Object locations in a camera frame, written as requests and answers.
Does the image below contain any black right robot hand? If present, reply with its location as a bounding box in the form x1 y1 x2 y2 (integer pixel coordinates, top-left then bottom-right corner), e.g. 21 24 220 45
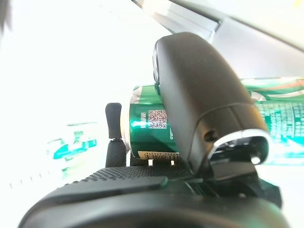
19 32 292 228

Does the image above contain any green drink can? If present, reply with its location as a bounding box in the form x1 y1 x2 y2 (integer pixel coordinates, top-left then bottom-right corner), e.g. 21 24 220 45
120 77 304 167
46 122 98 172

